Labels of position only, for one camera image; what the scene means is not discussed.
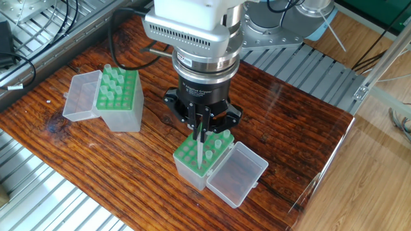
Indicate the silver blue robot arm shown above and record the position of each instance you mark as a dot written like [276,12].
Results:
[199,29]

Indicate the black electronic box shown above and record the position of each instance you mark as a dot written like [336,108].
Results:
[5,42]

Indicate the aluminium frame post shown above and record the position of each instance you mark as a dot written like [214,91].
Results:
[379,70]

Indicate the silver robot mounting plate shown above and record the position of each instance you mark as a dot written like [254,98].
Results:
[276,38]

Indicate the glossy brown wooden board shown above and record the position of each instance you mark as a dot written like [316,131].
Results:
[289,128]

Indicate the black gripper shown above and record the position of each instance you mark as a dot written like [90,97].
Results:
[202,96]

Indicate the clear tip box green rack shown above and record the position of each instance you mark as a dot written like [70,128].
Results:
[192,170]

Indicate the clear tip box with tips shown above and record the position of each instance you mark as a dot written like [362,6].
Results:
[125,115]

